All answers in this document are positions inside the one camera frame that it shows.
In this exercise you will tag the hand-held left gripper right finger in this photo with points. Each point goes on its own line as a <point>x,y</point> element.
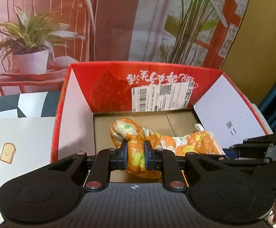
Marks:
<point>148,158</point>

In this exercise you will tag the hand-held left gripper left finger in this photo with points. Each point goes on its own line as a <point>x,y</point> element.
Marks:
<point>124,156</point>

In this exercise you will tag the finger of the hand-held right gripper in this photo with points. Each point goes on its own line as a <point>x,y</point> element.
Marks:
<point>245,161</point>
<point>252,149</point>

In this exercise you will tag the orange floral cloth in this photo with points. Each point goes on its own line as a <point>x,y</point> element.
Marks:
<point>135,135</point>

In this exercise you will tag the red cardboard box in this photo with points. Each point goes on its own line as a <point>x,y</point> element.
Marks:
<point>104,85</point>

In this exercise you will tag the white toast print blanket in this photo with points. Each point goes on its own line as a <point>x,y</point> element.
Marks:
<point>26,135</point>

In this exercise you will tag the black and white geometric cloth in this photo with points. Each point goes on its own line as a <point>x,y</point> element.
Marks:
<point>33,104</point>

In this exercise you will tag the wall poster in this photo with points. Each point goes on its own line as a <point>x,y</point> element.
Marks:
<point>109,21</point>

